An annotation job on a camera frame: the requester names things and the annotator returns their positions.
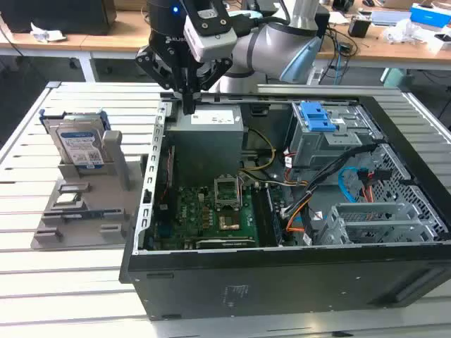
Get hard disk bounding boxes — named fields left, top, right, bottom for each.
left=39, top=109, right=110, bottom=173

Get black pen cup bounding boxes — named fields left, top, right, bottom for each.
left=347, top=18, right=373, bottom=39

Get orange power wire black plug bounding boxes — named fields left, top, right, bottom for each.
left=357, top=168, right=392, bottom=203

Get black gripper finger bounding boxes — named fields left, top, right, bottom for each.
left=189, top=56, right=234, bottom=115
left=135, top=44, right=191, bottom=115

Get green motherboard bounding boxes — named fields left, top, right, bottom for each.
left=151, top=182, right=260, bottom=249

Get orange front panel wires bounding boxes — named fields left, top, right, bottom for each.
left=285, top=203, right=308, bottom=233

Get grey parts rack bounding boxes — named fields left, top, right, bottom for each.
left=30, top=130, right=149, bottom=251

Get cardboard box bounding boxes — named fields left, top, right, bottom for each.
left=114, top=0, right=149, bottom=11

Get large black box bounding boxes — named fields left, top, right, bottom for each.
left=0, top=0, right=117, bottom=36

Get blue data wire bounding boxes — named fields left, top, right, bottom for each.
left=338, top=165, right=366, bottom=204

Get blue plastic drive latch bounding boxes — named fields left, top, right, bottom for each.
left=297, top=101, right=338, bottom=133

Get red wire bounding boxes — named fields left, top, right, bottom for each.
left=156, top=146, right=175, bottom=206

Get blue and white box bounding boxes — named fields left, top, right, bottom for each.
left=410, top=2, right=451, bottom=26

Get black graphics card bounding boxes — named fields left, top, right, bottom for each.
left=195, top=238, right=258, bottom=249

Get black open PC case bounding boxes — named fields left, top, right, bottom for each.
left=118, top=92, right=451, bottom=321

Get black speaker box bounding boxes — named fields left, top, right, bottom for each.
left=314, top=6, right=330, bottom=39

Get white power strip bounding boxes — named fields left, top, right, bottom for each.
left=306, top=66, right=325, bottom=86

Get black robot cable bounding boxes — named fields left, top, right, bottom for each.
left=230, top=10, right=293, bottom=37

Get pale green bin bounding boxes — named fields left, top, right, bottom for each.
left=382, top=67, right=414, bottom=89

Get yellow power wires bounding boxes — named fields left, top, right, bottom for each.
left=241, top=128, right=278, bottom=174

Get small white box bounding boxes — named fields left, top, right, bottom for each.
left=422, top=31, right=451, bottom=54

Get crumpled white paper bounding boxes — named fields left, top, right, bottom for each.
left=30, top=21, right=68, bottom=44

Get clear plastic bag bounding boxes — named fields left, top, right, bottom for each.
left=382, top=18, right=429, bottom=45

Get black wire bundle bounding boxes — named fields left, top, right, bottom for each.
left=281, top=142, right=385, bottom=216

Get wooden desk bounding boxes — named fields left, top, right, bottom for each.
left=0, top=8, right=451, bottom=84

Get blue RAM stick in slot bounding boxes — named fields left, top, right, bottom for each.
left=264, top=186, right=285, bottom=246

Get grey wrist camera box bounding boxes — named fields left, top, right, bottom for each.
left=182, top=0, right=237, bottom=63

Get grey power supply unit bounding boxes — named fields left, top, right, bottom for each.
left=165, top=104, right=246, bottom=177

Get silver CPU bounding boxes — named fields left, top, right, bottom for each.
left=56, top=192, right=80, bottom=207

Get CPU socket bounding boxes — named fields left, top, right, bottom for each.
left=214, top=174, right=242, bottom=211

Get grey optical drive cage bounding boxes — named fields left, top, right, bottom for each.
left=287, top=101, right=384, bottom=168

